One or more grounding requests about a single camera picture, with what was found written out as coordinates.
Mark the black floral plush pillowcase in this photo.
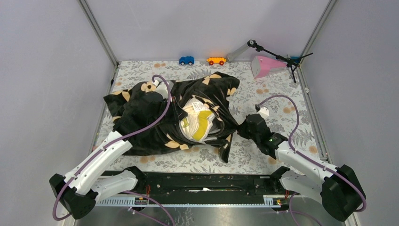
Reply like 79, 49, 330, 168
104, 72, 240, 162

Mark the white quilted pillow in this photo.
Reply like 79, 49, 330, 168
180, 98, 215, 144

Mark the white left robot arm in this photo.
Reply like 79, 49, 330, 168
49, 90, 172, 221

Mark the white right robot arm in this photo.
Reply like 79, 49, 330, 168
238, 113, 366, 222

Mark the yellow patch on pillow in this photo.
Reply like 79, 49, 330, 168
192, 111, 212, 142

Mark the white care label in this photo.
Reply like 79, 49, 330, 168
191, 102, 206, 113

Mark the blue toy car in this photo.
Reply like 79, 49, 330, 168
179, 56, 195, 65

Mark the pink and white iron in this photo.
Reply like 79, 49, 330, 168
250, 56, 287, 79

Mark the grey metal cylinder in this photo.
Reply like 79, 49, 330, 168
226, 41, 250, 62

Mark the black tripod stand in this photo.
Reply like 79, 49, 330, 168
247, 40, 314, 83

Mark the orange toy car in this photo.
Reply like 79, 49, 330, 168
206, 57, 226, 65

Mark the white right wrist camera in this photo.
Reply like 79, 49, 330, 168
255, 105, 270, 120

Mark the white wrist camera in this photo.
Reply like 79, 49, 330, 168
255, 105, 270, 120
152, 80, 174, 99

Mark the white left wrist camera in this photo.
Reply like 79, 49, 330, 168
152, 80, 174, 99

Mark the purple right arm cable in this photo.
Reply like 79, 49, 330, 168
256, 95, 367, 213

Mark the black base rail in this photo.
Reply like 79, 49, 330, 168
117, 173, 302, 206

